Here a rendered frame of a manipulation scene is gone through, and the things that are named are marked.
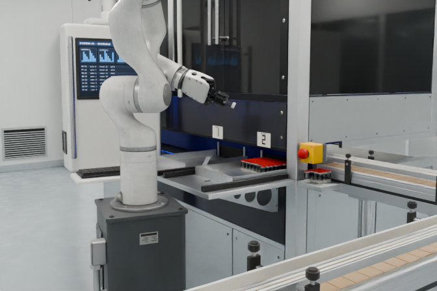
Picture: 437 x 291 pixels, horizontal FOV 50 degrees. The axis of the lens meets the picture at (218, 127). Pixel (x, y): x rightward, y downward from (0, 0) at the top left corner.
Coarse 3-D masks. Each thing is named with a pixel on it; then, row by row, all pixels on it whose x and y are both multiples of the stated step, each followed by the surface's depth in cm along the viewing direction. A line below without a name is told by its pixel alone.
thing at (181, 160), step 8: (192, 152) 230; (200, 152) 233; (208, 152) 235; (216, 152) 238; (160, 160) 217; (168, 160) 210; (176, 160) 204; (184, 160) 223; (192, 160) 223; (200, 160) 223; (216, 160) 207; (224, 160) 210; (232, 160) 212
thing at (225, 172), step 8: (240, 160) 204; (200, 168) 188; (208, 168) 195; (216, 168) 197; (224, 168) 200; (232, 168) 202; (240, 168) 204; (208, 176) 184; (216, 176) 179; (224, 176) 174; (232, 176) 187; (240, 176) 172; (248, 176) 175; (256, 176) 177; (264, 176) 179
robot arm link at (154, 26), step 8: (160, 0) 155; (144, 8) 152; (152, 8) 153; (160, 8) 155; (144, 16) 154; (152, 16) 154; (160, 16) 156; (144, 24) 156; (152, 24) 156; (160, 24) 157; (144, 32) 158; (152, 32) 157; (160, 32) 158; (152, 40) 158; (160, 40) 158; (152, 48) 157; (152, 56) 157
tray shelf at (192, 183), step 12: (168, 168) 205; (168, 180) 182; (180, 180) 181; (192, 180) 181; (204, 180) 181; (288, 180) 181; (192, 192) 167; (204, 192) 161; (216, 192) 161; (228, 192) 163; (240, 192) 166
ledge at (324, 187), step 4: (300, 184) 178; (304, 184) 176; (308, 184) 175; (312, 184) 173; (316, 184) 173; (320, 184) 173; (324, 184) 173; (328, 184) 173; (332, 184) 173; (336, 184) 174; (340, 184) 175; (308, 188) 175; (312, 188) 173; (316, 188) 172; (320, 188) 170; (324, 188) 170; (328, 188) 171; (332, 188) 172; (336, 188) 174; (340, 188) 175
